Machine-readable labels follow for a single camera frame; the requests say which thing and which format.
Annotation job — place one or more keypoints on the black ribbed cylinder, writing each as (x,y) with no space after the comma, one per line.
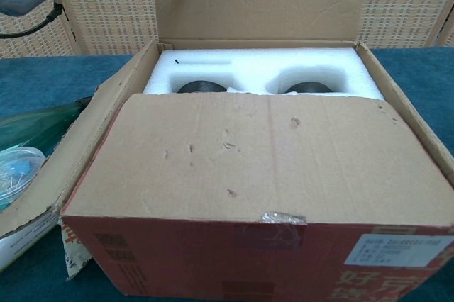
(308,87)
(200,87)

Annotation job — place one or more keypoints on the white foam insert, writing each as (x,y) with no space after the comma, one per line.
(255,64)

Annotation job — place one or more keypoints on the clear tub of binder clips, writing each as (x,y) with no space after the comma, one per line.
(17,174)

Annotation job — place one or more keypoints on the red brown cardboard box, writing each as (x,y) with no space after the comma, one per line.
(266,160)

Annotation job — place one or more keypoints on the orange white snack packet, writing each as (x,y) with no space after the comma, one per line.
(74,256)

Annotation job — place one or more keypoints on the woven bamboo folding screen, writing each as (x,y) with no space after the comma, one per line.
(106,8)

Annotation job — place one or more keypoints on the green plastic spray bottle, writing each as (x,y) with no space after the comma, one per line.
(32,124)

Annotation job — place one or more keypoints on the white cylindrical tube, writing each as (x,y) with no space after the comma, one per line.
(25,241)

